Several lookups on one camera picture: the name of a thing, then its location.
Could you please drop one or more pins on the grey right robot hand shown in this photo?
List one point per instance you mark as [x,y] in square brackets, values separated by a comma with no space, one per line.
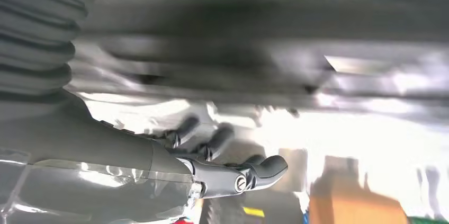
[87,166]

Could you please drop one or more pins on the brown cardboard box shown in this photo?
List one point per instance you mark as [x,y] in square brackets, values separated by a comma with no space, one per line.
[357,205]

